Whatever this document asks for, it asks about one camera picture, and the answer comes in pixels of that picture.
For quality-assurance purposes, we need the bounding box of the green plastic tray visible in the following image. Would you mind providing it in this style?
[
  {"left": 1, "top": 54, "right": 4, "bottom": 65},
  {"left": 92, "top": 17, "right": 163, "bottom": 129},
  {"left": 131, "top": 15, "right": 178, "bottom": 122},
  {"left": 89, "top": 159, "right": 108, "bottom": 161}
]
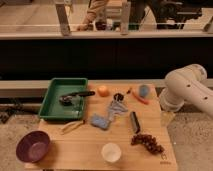
[{"left": 39, "top": 78, "right": 88, "bottom": 121}]

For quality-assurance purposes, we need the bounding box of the blue sponge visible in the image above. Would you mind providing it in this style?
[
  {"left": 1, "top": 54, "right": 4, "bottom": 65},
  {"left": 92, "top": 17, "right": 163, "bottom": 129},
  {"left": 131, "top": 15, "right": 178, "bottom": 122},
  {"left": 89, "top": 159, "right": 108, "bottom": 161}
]
[{"left": 90, "top": 114, "right": 110, "bottom": 130}]

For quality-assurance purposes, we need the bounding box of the person in background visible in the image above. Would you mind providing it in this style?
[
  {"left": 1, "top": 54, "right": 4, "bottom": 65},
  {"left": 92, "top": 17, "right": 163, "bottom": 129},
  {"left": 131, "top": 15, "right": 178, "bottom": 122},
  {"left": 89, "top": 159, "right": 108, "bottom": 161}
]
[{"left": 77, "top": 0, "right": 109, "bottom": 31}]

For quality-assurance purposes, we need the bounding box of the black brush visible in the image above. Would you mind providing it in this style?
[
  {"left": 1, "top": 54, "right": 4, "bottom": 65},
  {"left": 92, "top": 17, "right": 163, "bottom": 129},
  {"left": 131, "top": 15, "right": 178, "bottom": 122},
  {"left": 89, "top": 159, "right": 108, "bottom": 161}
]
[{"left": 130, "top": 111, "right": 141, "bottom": 134}]

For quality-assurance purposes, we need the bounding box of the wooden board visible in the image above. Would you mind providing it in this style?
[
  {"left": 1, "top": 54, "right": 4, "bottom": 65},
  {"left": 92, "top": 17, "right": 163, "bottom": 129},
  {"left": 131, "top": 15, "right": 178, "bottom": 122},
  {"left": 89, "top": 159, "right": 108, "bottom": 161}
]
[{"left": 25, "top": 90, "right": 178, "bottom": 171}]

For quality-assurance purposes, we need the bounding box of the purple bowl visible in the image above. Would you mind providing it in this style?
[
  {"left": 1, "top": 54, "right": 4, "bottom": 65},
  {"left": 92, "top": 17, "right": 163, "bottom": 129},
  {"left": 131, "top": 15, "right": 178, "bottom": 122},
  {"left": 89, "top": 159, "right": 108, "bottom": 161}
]
[{"left": 16, "top": 131, "right": 51, "bottom": 163}]

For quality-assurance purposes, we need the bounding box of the bunch of dark grapes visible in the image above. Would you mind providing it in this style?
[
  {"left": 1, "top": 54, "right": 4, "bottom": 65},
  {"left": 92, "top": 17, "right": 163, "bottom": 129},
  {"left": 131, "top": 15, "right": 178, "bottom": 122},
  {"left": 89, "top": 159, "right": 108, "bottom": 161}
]
[{"left": 131, "top": 134, "right": 164, "bottom": 155}]

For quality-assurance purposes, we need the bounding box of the dark round object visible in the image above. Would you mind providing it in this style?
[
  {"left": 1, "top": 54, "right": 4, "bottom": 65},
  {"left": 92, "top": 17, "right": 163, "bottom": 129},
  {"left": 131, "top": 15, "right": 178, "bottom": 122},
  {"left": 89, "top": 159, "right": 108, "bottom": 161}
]
[{"left": 113, "top": 93, "right": 124, "bottom": 101}]

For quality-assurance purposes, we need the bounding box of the yellow banana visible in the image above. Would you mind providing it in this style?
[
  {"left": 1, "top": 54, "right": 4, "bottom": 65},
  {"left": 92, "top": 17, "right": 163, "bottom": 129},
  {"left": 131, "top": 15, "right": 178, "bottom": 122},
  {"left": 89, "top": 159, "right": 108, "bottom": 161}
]
[{"left": 60, "top": 120, "right": 85, "bottom": 135}]

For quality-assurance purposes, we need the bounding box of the orange fruit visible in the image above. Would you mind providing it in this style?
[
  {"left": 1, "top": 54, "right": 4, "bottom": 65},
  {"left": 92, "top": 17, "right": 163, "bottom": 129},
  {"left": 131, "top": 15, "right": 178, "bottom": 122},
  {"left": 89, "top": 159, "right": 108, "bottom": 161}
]
[{"left": 97, "top": 85, "right": 109, "bottom": 97}]

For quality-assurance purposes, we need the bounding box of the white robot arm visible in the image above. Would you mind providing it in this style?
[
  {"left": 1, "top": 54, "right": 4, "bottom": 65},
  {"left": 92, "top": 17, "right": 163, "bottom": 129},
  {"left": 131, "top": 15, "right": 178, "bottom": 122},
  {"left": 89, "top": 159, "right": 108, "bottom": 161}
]
[{"left": 159, "top": 64, "right": 213, "bottom": 117}]

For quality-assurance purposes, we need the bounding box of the white paper cup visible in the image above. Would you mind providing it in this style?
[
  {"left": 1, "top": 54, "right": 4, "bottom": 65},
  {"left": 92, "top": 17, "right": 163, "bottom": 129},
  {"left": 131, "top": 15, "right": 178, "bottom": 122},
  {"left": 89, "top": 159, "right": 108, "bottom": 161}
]
[{"left": 101, "top": 143, "right": 122, "bottom": 163}]

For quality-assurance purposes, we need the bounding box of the black handled can opener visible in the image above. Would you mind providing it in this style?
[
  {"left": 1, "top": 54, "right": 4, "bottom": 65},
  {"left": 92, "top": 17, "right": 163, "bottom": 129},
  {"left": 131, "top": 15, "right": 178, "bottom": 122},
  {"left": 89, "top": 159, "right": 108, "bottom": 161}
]
[{"left": 59, "top": 91, "right": 95, "bottom": 106}]

